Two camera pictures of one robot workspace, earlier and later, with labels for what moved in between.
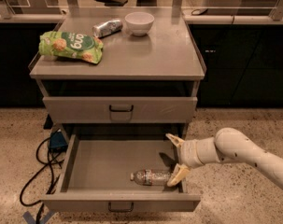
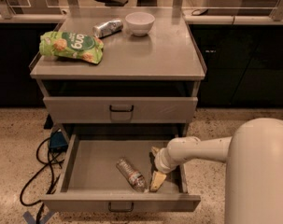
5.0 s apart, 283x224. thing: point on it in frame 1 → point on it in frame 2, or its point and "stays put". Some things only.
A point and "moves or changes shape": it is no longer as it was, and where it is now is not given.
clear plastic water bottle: [151, 176] moves or changes shape
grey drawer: [120, 110] stays put
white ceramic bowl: [139, 22] stays put
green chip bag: [78, 46] stays put
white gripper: [188, 153] → [162, 161]
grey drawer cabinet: [143, 84] stays put
